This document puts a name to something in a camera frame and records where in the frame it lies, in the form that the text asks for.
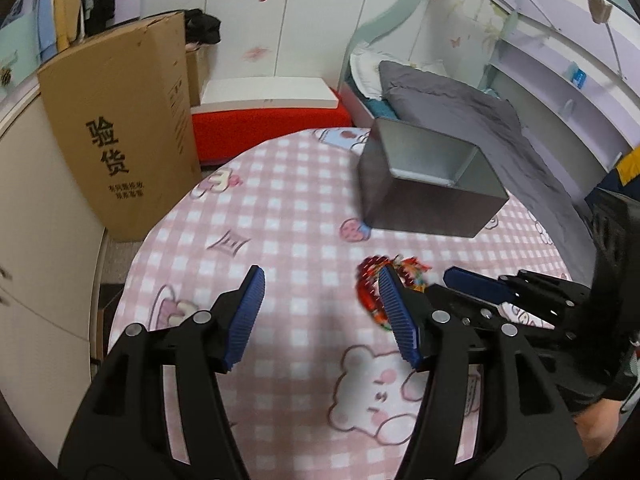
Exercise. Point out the large cardboard box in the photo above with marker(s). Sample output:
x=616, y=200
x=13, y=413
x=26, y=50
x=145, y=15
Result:
x=115, y=110

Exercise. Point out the brown hanging bag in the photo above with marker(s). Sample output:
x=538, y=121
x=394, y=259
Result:
x=600, y=7

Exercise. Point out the navy yellow jacket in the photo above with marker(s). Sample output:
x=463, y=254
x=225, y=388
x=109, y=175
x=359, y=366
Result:
x=625, y=170

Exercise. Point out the light blue hanging shirt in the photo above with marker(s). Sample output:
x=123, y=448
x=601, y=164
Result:
x=46, y=30

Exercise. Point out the person's right hand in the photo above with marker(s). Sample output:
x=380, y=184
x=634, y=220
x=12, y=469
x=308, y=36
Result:
x=597, y=427

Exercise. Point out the pink checkered tablecloth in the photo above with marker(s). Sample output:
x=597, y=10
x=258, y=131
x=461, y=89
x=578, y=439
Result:
x=280, y=240

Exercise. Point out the teal drawer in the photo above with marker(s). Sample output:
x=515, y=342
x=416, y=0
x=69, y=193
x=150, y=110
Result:
x=22, y=45

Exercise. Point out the white pillow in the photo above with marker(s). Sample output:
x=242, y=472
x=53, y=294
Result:
x=365, y=72

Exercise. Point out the pale green wardrobe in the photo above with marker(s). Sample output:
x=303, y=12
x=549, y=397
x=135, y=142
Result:
x=310, y=10

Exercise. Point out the grey blanket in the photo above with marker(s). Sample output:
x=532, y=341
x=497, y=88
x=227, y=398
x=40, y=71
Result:
x=475, y=105

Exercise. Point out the yellow hanging hoodie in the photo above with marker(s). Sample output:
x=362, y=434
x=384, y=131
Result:
x=67, y=5

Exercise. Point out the pine cone pendant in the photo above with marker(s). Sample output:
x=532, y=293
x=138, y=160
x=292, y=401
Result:
x=5, y=76

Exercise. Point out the beige cabinet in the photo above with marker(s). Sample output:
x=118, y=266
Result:
x=40, y=240

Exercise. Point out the grey storage box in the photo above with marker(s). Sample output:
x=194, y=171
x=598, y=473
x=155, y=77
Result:
x=415, y=210

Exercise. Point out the pale pink butterfly sticker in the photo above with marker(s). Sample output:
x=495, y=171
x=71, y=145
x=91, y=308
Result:
x=256, y=54

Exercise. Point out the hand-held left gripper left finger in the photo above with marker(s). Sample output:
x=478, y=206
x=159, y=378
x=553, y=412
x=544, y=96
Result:
x=245, y=320

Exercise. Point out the teal bunk bed frame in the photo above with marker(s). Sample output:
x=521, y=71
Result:
x=400, y=12

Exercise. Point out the blue box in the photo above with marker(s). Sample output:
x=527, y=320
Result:
x=579, y=75

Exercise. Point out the teal cloth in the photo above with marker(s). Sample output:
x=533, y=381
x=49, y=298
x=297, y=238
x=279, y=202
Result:
x=380, y=107

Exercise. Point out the black bag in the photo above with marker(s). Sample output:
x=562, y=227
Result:
x=202, y=27

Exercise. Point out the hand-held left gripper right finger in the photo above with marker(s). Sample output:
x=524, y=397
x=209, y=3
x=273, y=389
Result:
x=400, y=320

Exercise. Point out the small cardboard box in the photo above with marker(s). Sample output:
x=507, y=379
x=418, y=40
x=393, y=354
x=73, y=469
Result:
x=196, y=75

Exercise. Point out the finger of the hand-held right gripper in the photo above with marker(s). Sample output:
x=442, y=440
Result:
x=465, y=305
x=475, y=282

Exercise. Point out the purple bed shelf unit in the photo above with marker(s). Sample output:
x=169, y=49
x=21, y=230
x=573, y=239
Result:
x=540, y=110

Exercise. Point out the white board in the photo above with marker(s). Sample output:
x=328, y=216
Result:
x=265, y=91

